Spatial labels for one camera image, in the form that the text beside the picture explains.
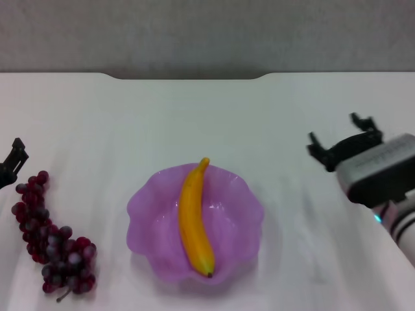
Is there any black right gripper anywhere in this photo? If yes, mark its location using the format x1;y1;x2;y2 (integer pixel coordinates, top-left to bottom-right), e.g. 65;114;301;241
307;112;385;172

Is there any dark red grape bunch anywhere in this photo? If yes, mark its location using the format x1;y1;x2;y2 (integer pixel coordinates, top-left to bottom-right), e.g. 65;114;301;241
11;170;97;303

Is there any yellow banana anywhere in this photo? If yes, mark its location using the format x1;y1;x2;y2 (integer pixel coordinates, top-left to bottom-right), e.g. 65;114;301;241
178;157;216;279

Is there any purple wavy plastic bowl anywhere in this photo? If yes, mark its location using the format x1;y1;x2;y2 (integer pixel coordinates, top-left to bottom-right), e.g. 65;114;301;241
125;163;265;286

